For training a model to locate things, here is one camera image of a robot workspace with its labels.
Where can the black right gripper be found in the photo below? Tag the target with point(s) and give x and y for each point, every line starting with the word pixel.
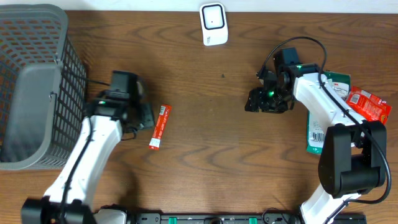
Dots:
pixel 257 96

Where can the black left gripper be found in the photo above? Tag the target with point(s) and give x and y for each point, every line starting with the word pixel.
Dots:
pixel 145 121

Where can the red stick packet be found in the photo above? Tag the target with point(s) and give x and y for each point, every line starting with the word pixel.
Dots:
pixel 159 127

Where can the green 3M wipes package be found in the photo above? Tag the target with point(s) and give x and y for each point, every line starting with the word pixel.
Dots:
pixel 341 83

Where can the orange-red snack bag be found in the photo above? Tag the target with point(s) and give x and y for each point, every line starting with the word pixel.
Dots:
pixel 370 106

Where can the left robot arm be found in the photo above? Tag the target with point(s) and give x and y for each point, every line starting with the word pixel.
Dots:
pixel 69 199

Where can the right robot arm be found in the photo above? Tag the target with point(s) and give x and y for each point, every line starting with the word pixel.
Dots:
pixel 353 159

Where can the white barcode scanner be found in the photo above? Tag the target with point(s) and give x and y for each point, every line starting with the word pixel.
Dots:
pixel 213 24

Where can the grey plastic mesh basket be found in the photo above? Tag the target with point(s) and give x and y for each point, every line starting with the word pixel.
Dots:
pixel 43 88

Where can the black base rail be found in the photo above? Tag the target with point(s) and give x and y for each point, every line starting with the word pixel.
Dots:
pixel 217 218

